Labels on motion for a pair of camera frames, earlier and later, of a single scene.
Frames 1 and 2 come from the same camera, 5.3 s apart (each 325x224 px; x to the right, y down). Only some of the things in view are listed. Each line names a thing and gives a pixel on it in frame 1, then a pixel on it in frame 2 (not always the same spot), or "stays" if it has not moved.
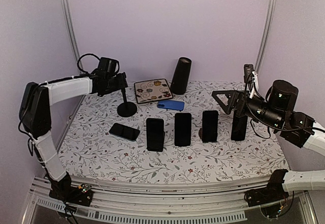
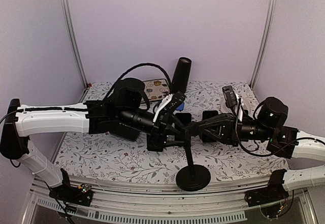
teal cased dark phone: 125,131 stays
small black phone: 155,134 stays
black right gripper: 235,94 → 226,131
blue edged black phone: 209,126 stays
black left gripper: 123,83 → 167,129
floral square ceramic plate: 152,90 stays
